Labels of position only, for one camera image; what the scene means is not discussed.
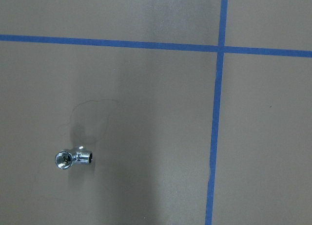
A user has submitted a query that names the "chrome angle valve fitting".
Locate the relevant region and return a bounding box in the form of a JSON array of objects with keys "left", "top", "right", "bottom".
[{"left": 55, "top": 146, "right": 93, "bottom": 169}]

